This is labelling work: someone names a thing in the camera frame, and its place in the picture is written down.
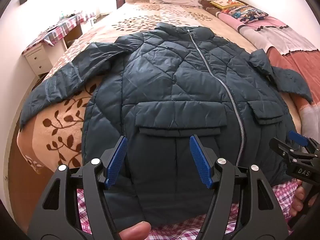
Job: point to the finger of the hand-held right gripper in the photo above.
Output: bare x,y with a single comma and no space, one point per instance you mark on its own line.
298,137
278,146

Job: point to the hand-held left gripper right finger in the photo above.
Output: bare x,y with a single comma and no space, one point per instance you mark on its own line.
200,162

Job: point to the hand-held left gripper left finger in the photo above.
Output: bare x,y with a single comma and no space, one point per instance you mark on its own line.
116,160

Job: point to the dark teal quilted jacket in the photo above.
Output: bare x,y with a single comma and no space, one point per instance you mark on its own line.
160,80

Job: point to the person's right hand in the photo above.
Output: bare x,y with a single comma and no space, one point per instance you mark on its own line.
298,197

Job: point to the person's left hand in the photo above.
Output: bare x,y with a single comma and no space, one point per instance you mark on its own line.
135,232

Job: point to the person's pink plaid pajamas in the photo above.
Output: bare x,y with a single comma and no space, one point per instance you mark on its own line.
282,192

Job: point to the bed with leaf-pattern blanket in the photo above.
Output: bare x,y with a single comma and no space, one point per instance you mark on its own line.
62,120

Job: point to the striped patchwork quilt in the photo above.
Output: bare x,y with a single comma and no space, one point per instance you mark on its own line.
287,42

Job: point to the white desk with drawers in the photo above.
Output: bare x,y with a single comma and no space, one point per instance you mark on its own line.
37,60

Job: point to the colourful cartoon pillow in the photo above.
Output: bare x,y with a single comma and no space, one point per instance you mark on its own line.
246,13

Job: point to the desk with checkered cloth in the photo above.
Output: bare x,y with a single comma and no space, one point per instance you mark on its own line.
60,28

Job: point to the yellow cushion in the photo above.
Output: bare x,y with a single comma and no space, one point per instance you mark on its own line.
226,3

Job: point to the dark nightstand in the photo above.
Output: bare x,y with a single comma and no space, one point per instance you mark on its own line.
120,3

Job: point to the white crumpled pillow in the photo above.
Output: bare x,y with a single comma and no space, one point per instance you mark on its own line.
175,0

